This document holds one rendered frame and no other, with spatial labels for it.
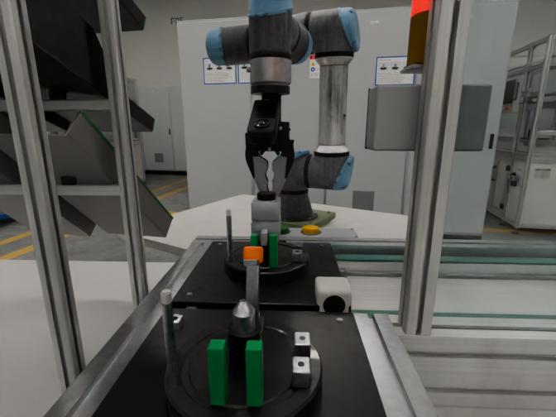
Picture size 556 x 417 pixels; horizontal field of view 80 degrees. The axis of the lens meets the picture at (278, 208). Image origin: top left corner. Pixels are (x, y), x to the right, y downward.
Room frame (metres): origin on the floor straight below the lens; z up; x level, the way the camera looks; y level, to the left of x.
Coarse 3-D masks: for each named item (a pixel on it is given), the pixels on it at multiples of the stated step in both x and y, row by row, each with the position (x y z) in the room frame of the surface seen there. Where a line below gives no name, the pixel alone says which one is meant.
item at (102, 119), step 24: (48, 0) 0.41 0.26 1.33; (48, 24) 0.41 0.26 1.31; (72, 24) 0.44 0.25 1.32; (48, 48) 0.40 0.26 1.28; (72, 48) 0.44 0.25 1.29; (96, 48) 0.48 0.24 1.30; (48, 72) 0.44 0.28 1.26; (72, 72) 0.43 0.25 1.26; (96, 72) 0.47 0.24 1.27; (48, 96) 0.50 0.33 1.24; (72, 96) 0.49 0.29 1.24; (96, 96) 0.49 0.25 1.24; (72, 120) 0.57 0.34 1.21; (96, 120) 0.56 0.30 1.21; (144, 120) 0.57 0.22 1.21
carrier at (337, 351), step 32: (160, 320) 0.35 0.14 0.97; (192, 320) 0.35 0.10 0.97; (224, 320) 0.35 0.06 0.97; (256, 320) 0.27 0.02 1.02; (288, 320) 0.35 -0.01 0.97; (320, 320) 0.35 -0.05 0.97; (352, 320) 0.35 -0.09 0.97; (160, 352) 0.30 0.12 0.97; (192, 352) 0.27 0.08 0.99; (224, 352) 0.21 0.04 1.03; (256, 352) 0.21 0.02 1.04; (288, 352) 0.27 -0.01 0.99; (320, 352) 0.30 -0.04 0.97; (352, 352) 0.30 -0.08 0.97; (128, 384) 0.25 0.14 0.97; (160, 384) 0.25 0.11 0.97; (192, 384) 0.23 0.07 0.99; (224, 384) 0.21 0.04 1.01; (256, 384) 0.21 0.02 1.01; (288, 384) 0.23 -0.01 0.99; (320, 384) 0.23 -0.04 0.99; (352, 384) 0.25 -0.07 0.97; (96, 416) 0.22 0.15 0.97; (128, 416) 0.22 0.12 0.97; (160, 416) 0.22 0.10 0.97; (192, 416) 0.20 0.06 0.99; (224, 416) 0.20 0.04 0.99; (256, 416) 0.20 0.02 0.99; (288, 416) 0.20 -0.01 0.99; (320, 416) 0.22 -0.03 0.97; (352, 416) 0.22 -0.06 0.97; (384, 416) 0.22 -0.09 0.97
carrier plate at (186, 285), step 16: (208, 256) 0.55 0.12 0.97; (320, 256) 0.55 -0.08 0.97; (192, 272) 0.49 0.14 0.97; (208, 272) 0.49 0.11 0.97; (224, 272) 0.49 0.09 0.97; (320, 272) 0.49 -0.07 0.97; (336, 272) 0.49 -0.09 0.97; (192, 288) 0.44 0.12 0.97; (208, 288) 0.44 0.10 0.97; (224, 288) 0.44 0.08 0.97; (240, 288) 0.44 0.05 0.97; (272, 288) 0.44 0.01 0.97; (288, 288) 0.44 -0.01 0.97; (304, 288) 0.44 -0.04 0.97; (176, 304) 0.40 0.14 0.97; (192, 304) 0.40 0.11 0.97; (208, 304) 0.40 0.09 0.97; (224, 304) 0.40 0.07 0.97; (272, 304) 0.39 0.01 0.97; (288, 304) 0.39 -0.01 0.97; (304, 304) 0.39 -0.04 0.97
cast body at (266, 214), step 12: (264, 192) 0.52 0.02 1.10; (252, 204) 0.49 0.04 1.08; (264, 204) 0.49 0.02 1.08; (276, 204) 0.49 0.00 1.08; (252, 216) 0.49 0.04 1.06; (264, 216) 0.49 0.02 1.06; (276, 216) 0.49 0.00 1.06; (252, 228) 0.48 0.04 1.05; (264, 228) 0.48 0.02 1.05; (276, 228) 0.48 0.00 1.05; (264, 240) 0.46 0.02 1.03
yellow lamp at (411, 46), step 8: (416, 16) 0.38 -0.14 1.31; (424, 16) 0.37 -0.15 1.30; (416, 24) 0.38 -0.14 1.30; (424, 24) 0.37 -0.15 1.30; (416, 32) 0.38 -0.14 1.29; (424, 32) 0.37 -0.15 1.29; (416, 40) 0.38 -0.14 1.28; (424, 40) 0.37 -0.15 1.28; (408, 48) 0.39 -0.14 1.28; (416, 48) 0.38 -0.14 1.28; (424, 48) 0.37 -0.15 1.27; (408, 56) 0.39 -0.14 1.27; (416, 56) 0.37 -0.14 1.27; (408, 64) 0.39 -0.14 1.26
